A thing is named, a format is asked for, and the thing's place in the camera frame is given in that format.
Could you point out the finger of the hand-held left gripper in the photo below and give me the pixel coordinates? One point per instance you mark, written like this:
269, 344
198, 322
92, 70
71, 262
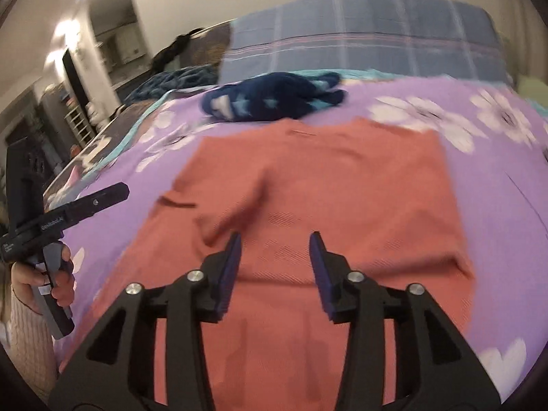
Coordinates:
96, 201

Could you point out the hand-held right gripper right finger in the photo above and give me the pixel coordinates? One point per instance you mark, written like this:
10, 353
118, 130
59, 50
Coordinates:
317, 269

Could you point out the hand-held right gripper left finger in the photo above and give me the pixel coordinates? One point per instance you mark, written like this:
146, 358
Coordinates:
229, 265

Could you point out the salmon pink shirt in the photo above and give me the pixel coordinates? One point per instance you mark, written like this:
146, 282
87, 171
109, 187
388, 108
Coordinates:
321, 180

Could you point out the person's left forearm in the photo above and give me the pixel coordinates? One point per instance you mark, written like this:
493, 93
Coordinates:
25, 342

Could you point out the person's left hand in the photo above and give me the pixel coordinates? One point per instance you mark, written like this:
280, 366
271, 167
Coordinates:
25, 280

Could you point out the white shelf rack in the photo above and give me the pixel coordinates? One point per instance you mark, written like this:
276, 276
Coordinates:
79, 126

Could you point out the teal knit blanket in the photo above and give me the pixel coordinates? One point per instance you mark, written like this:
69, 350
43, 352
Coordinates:
171, 79

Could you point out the black cloth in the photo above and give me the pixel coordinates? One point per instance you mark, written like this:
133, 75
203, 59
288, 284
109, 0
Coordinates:
169, 53

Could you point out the navy star-print garment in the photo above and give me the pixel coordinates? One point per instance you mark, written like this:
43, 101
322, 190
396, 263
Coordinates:
274, 98

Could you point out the purple floral bedsheet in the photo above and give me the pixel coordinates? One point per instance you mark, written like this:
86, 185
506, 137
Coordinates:
492, 222

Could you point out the dark floral blanket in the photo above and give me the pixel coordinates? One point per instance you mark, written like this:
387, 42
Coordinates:
205, 49

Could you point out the blue plaid pillow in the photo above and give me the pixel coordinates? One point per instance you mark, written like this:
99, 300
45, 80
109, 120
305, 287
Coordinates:
364, 34

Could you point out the light green cloth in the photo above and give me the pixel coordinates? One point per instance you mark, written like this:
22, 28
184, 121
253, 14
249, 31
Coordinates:
533, 90

